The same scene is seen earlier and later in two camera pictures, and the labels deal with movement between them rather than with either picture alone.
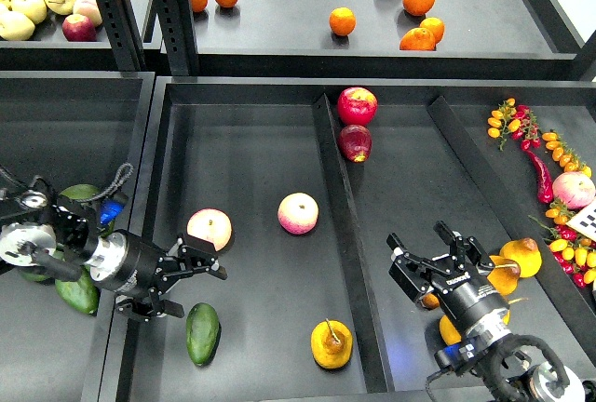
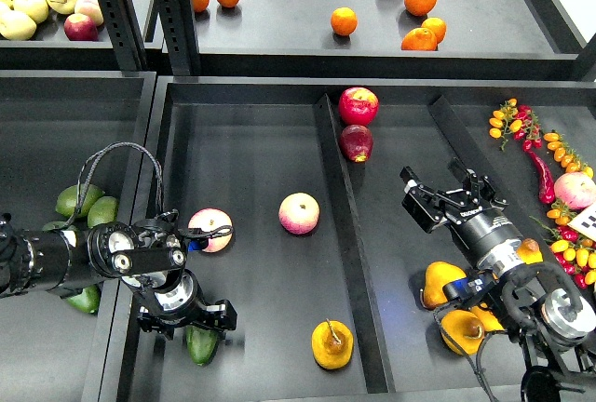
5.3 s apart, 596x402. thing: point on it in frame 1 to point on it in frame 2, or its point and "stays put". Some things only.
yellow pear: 331,343 stays put
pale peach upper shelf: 88,6 stays put
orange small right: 435,25 stays put
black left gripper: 132,271 to 177,301
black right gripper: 459,281 to 474,212
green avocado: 202,332 stays put
